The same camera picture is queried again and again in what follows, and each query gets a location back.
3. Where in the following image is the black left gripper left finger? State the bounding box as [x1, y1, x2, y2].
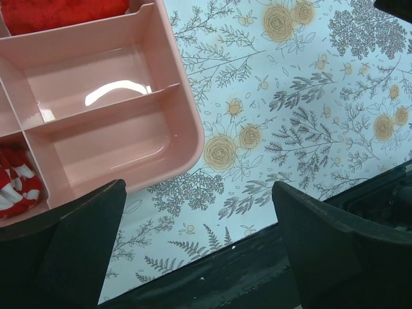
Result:
[1, 180, 126, 308]

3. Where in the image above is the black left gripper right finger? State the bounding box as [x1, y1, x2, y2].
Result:
[272, 182, 411, 308]

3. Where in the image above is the red white striped sock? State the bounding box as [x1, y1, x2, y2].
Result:
[1, 145, 43, 221]

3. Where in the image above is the pink divided plastic organizer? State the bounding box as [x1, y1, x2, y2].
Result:
[1, 1, 205, 226]

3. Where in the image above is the floral patterned table mat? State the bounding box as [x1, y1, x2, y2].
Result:
[100, 1, 411, 303]

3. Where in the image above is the red cloth in organizer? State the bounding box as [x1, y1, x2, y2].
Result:
[1, 0, 129, 37]

